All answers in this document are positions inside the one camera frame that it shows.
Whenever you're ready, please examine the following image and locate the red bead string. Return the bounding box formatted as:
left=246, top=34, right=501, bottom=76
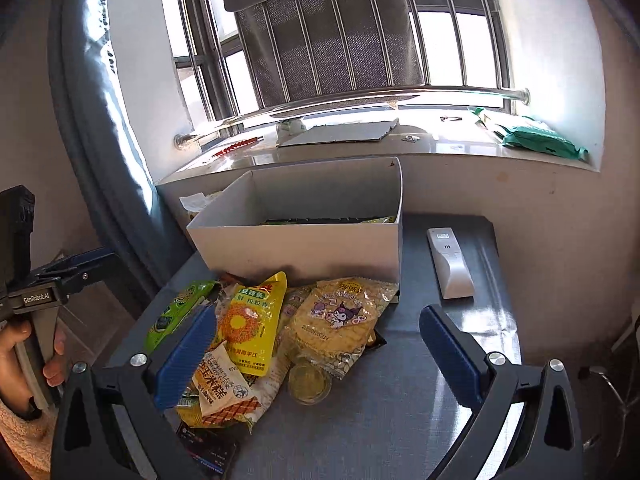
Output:
left=211, top=135, right=266, bottom=157

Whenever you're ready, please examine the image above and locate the tissue pack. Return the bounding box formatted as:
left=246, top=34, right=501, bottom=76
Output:
left=179, top=192, right=220, bottom=218

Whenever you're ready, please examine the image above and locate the green seaweed snack bag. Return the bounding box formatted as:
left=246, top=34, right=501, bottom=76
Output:
left=143, top=281, right=222, bottom=356

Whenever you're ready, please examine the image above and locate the flat cardboard sheet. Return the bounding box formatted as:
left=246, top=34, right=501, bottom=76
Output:
left=279, top=119, right=398, bottom=148

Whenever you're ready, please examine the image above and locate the white rice cake snack bag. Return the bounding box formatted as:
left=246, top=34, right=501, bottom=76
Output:
left=192, top=342, right=260, bottom=426

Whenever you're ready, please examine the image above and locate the white office chair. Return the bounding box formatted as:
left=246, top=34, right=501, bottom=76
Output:
left=577, top=298, right=639, bottom=458

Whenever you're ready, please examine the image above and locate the clear jelly cup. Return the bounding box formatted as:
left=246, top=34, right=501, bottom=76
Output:
left=288, top=361, right=332, bottom=405

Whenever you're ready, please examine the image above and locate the green plastic bag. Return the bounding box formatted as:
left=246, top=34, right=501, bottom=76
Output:
left=472, top=107, right=589, bottom=162

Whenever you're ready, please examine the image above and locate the yellow sunflower snack bag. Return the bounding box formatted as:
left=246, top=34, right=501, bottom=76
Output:
left=218, top=271, right=288, bottom=377

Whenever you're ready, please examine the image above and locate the clear bag of yellow crackers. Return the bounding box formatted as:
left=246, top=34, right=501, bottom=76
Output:
left=282, top=278, right=399, bottom=379

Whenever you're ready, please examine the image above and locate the white remote control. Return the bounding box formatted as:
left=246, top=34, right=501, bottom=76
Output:
left=427, top=228, right=475, bottom=300

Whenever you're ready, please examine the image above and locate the white cardboard box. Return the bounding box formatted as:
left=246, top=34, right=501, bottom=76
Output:
left=186, top=157, right=404, bottom=283

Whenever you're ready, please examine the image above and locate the grey-blue curtain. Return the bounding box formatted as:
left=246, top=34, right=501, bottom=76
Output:
left=48, top=0, right=193, bottom=301

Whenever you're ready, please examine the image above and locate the yellow potato chips bag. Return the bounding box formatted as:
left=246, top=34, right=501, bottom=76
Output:
left=262, top=216, right=396, bottom=226

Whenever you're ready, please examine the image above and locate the steel window rail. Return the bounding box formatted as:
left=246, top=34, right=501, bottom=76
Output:
left=174, top=84, right=530, bottom=151

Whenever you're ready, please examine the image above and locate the fluffy cream sleeve forearm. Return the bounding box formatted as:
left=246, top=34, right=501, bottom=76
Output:
left=1, top=403, right=56, bottom=479

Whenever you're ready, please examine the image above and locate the grey hanging towel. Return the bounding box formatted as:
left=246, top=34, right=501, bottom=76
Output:
left=224, top=0, right=425, bottom=107

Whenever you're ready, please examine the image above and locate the person's left hand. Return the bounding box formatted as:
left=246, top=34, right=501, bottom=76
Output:
left=0, top=322, right=67, bottom=418

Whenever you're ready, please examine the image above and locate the black smartphone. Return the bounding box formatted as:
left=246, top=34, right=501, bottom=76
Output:
left=177, top=422, right=239, bottom=479

